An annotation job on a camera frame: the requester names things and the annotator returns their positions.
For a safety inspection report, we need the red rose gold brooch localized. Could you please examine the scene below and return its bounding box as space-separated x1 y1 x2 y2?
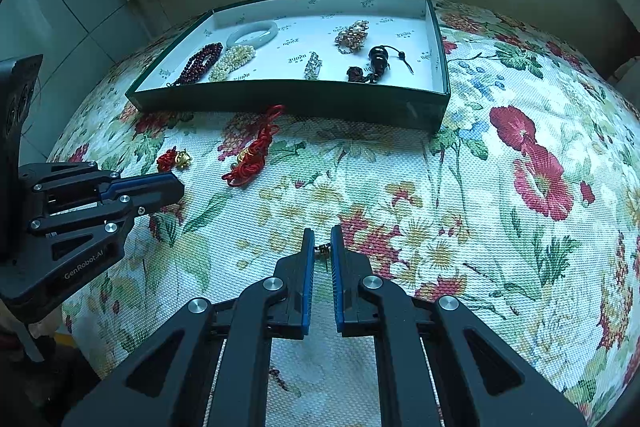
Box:
156 146 193 172

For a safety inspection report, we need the floral bed cover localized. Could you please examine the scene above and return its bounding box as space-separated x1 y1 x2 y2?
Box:
49 0 639 426

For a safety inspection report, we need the small gold star earring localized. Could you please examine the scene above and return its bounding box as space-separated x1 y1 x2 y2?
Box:
314 243 332 271

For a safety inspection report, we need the dark green jewelry tray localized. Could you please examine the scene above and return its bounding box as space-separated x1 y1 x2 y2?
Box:
126 0 450 134

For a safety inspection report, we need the white pillow yellow pattern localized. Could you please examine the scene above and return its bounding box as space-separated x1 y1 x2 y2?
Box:
613 56 640 108

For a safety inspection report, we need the red knotted cord charm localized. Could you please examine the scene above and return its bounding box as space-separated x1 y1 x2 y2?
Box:
221 104 285 187

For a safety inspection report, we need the white jade bangle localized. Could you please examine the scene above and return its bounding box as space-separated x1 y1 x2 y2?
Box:
226 20 279 50

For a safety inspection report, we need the black bead tassel pendant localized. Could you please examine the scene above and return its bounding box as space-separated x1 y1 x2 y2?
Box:
346 44 413 83

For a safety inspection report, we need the white pearl bracelet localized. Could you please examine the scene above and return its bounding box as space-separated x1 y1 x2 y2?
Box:
207 43 257 82

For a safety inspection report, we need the dark red bead bracelet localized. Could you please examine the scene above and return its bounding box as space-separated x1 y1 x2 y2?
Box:
167 41 225 88

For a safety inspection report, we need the pearl flower brooch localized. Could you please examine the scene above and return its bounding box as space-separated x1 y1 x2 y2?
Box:
334 20 369 54

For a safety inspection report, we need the silver rhinestone brooch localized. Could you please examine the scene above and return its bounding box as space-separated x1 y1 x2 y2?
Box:
304 52 322 80

